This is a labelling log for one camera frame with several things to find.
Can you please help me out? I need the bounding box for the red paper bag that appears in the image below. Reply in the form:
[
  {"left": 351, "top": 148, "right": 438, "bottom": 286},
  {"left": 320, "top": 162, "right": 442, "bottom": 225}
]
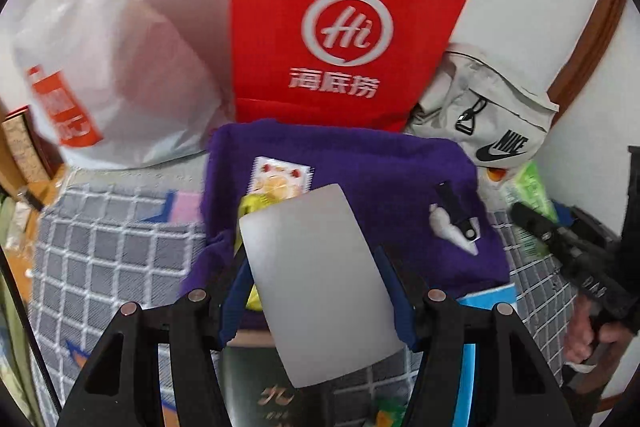
[{"left": 231, "top": 0, "right": 480, "bottom": 134}]

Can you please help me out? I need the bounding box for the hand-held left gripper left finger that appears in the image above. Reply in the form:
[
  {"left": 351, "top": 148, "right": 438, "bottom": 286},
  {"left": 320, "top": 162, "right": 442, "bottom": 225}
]
[{"left": 57, "top": 252, "right": 256, "bottom": 427}]

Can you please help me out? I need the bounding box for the white plastic shopping bag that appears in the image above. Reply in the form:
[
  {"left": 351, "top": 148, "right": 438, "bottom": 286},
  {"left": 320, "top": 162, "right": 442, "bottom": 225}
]
[{"left": 12, "top": 0, "right": 236, "bottom": 170}]

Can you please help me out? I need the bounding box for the blue tissue pack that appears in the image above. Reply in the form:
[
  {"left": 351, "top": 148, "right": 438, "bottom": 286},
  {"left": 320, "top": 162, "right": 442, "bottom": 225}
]
[{"left": 456, "top": 284, "right": 518, "bottom": 427}]

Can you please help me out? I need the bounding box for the light green packet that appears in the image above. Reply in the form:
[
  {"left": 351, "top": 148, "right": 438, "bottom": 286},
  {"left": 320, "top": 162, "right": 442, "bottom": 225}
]
[{"left": 502, "top": 161, "right": 558, "bottom": 258}]

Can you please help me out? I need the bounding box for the brown patterned book box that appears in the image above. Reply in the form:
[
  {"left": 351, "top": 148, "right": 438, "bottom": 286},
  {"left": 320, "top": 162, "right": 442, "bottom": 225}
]
[{"left": 0, "top": 107, "right": 53, "bottom": 212}]

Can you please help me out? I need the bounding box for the long dark green packet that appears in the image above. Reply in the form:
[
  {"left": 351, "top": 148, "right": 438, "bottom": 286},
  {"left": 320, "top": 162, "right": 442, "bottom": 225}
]
[{"left": 375, "top": 399, "right": 408, "bottom": 427}]

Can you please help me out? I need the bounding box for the purple cloth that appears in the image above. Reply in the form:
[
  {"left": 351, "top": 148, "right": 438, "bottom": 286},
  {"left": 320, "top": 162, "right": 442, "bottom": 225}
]
[{"left": 179, "top": 119, "right": 510, "bottom": 333}]

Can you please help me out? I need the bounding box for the yellow-green candy wrapper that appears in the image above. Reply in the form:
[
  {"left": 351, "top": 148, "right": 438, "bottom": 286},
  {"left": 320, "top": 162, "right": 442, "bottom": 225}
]
[
  {"left": 237, "top": 193, "right": 281, "bottom": 220},
  {"left": 244, "top": 281, "right": 264, "bottom": 313}
]

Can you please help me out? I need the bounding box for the grey card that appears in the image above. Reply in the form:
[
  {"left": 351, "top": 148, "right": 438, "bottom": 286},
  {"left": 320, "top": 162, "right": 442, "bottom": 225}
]
[{"left": 239, "top": 183, "right": 407, "bottom": 389}]

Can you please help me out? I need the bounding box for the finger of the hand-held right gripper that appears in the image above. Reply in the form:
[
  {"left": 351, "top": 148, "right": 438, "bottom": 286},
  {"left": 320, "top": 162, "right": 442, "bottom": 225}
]
[
  {"left": 509, "top": 202, "right": 558, "bottom": 250},
  {"left": 552, "top": 201, "right": 573, "bottom": 228}
]

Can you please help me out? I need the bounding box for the grey checkered star blanket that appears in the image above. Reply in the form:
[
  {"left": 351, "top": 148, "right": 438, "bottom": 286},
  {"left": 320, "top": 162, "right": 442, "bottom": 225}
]
[{"left": 27, "top": 182, "right": 581, "bottom": 427}]

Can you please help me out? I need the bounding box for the black watch band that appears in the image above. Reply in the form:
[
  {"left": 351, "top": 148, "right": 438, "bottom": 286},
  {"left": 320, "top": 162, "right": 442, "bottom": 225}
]
[{"left": 434, "top": 181, "right": 482, "bottom": 244}]

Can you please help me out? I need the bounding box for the grey waist bag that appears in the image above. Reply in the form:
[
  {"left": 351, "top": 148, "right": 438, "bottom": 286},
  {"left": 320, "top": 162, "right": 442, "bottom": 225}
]
[{"left": 405, "top": 43, "right": 560, "bottom": 168}]

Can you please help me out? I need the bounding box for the white tissue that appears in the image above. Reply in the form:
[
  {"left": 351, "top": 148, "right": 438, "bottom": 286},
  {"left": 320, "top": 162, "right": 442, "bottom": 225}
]
[{"left": 429, "top": 203, "right": 478, "bottom": 254}]

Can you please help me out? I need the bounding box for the person's right hand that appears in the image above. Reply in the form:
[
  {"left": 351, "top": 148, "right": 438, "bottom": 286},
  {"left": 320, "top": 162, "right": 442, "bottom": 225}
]
[{"left": 570, "top": 297, "right": 633, "bottom": 368}]

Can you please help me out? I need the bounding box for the cartoon print snack packet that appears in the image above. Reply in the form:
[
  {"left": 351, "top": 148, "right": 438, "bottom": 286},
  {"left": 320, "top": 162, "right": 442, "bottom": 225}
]
[{"left": 247, "top": 157, "right": 312, "bottom": 196}]

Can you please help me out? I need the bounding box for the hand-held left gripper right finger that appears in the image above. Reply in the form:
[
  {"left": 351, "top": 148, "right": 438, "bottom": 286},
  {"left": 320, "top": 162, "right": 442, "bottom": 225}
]
[{"left": 372, "top": 247, "right": 581, "bottom": 427}]

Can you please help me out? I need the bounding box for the black tin box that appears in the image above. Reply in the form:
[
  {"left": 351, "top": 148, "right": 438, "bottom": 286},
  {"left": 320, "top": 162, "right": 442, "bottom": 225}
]
[{"left": 220, "top": 332, "right": 311, "bottom": 427}]

